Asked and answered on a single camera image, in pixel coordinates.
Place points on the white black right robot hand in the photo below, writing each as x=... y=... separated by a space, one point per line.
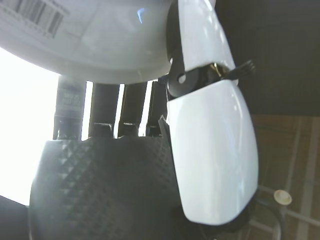
x=112 y=187

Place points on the white round cap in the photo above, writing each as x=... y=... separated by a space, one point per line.
x=282 y=197

